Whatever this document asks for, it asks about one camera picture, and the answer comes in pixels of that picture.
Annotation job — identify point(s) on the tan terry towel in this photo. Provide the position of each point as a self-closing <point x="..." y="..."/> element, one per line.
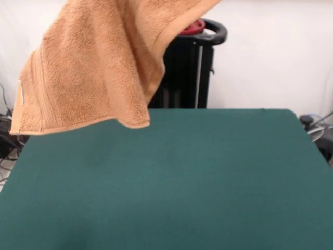
<point x="78" y="78"/>

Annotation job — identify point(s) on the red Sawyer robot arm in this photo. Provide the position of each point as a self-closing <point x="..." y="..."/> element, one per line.
<point x="193" y="27"/>

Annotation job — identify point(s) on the dark green table cloth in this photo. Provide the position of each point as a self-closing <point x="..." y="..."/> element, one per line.
<point x="166" y="182"/>

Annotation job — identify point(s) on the black rounded floor base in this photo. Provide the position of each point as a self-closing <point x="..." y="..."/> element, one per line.
<point x="327" y="148"/>

